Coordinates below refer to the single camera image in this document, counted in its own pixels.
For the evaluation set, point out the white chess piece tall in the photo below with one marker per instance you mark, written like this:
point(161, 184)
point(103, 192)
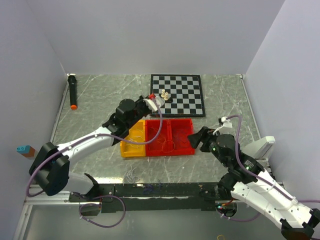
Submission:
point(163, 93)

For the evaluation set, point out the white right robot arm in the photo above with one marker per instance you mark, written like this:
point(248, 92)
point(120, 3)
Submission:
point(248, 181)

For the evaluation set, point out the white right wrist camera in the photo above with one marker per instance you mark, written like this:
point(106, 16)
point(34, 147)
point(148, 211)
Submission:
point(225, 125)

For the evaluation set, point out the white chess piece short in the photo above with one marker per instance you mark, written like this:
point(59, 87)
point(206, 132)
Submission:
point(166, 96)

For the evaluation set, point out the black marker orange cap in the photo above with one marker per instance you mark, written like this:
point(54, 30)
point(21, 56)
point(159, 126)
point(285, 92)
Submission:
point(72, 81)

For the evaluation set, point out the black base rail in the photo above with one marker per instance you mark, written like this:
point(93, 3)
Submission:
point(204, 196)

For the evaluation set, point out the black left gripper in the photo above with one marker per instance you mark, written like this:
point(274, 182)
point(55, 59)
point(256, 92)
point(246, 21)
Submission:
point(140, 99)

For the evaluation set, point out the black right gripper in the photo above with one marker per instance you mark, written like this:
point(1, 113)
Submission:
point(204, 135)

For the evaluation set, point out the yellow plastic bin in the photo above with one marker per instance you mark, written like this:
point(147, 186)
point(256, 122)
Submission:
point(137, 135)

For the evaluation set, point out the red plastic bin middle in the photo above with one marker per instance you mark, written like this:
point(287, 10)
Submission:
point(163, 144)

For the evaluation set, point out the red plastic bin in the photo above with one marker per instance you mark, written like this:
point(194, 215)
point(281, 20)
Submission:
point(180, 129)
point(163, 144)

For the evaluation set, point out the red plastic bin right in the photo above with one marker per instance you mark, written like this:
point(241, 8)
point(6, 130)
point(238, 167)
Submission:
point(180, 129)

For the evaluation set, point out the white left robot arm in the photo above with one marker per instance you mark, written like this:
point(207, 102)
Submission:
point(51, 167)

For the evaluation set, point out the black white chessboard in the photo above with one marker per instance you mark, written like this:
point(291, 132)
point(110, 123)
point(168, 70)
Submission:
point(186, 91)

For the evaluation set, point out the white stand bracket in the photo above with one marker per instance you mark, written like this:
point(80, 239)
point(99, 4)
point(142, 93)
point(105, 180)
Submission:
point(261, 149)

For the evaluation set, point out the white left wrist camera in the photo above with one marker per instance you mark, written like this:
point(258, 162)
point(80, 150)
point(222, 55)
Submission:
point(154, 102)

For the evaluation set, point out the blue brown toy block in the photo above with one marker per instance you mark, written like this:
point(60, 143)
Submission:
point(27, 151)

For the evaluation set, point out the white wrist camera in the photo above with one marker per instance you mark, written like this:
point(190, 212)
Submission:
point(154, 102)
point(225, 125)

